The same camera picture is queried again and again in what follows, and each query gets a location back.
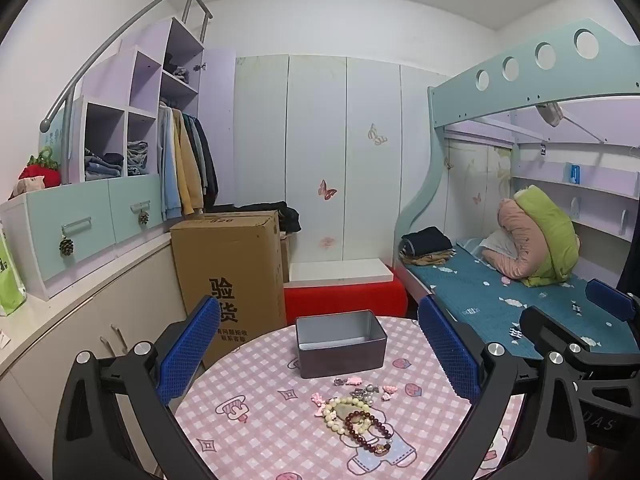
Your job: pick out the white pillow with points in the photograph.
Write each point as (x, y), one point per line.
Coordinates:
(495, 245)

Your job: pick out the red strawberry plush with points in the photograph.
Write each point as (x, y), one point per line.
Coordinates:
(42, 172)

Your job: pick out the folded denim clothes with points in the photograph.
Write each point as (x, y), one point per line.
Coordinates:
(137, 157)

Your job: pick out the pale green jade pendant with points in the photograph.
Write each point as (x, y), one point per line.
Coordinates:
(345, 412)

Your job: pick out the grey metal handrail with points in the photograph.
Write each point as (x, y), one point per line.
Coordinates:
(117, 35)

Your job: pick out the pink tassel charm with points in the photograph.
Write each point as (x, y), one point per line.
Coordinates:
(317, 405)

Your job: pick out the small blue box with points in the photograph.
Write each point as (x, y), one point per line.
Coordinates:
(573, 173)

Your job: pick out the folded blue jeans stack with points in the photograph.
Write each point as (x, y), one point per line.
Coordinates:
(102, 165)

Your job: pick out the pink and green quilt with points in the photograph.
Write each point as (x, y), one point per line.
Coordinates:
(542, 230)

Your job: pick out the yellow hanging jacket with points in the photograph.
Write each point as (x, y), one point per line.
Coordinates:
(187, 165)

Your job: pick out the dark cloth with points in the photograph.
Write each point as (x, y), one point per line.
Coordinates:
(630, 265)

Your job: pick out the tall cardboard box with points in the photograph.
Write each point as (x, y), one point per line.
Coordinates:
(225, 270)

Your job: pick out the folded navy clothes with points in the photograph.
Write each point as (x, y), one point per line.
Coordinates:
(425, 240)

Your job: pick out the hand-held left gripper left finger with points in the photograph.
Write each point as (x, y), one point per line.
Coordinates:
(185, 355)

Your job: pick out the faded pink butterfly sticker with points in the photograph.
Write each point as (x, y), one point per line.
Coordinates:
(327, 243)

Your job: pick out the pile of black clothes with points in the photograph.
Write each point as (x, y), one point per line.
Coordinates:
(277, 215)

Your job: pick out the cream low cabinet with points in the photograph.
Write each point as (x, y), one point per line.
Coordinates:
(75, 330)

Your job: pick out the green plastic bag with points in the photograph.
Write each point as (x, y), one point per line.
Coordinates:
(10, 280)

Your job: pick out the light blue hanging jacket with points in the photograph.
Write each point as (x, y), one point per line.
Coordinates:
(169, 170)

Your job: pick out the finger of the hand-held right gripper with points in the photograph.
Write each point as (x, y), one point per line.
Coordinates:
(552, 332)
(612, 300)

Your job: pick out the red ottoman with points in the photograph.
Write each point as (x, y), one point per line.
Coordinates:
(345, 302)

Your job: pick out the folded dark clothes on shelf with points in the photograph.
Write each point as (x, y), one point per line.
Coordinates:
(175, 67)

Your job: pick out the white board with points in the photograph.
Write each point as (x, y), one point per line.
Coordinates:
(340, 270)

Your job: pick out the pink checked tablecloth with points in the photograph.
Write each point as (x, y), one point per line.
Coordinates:
(280, 430)

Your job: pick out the teal bunk bed frame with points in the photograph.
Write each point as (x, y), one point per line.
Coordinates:
(505, 90)

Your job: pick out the beige butterfly sticker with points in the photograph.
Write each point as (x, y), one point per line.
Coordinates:
(376, 135)

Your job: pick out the grey metal tin box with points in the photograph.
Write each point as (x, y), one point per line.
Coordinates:
(345, 355)

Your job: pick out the blue patterned bed sheet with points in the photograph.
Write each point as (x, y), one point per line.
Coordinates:
(475, 300)

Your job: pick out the cluster of small charms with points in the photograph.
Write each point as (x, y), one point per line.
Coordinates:
(367, 392)

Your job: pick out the white wardrobe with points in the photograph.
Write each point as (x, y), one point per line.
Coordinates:
(310, 135)

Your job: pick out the pine cone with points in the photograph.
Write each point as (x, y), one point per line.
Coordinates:
(66, 246)
(144, 218)

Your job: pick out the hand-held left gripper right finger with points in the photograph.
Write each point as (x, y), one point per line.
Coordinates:
(447, 355)

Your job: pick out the grey bed lamp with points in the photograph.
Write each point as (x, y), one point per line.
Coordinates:
(550, 114)

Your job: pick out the teal drawer cabinet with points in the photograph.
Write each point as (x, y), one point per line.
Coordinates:
(75, 230)

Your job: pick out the purple stair cabinet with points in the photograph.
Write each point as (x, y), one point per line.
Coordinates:
(145, 75)

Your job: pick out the tan scarf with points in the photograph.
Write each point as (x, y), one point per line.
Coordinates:
(430, 258)

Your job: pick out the dark hanging jackets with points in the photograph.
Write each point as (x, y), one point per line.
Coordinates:
(207, 160)

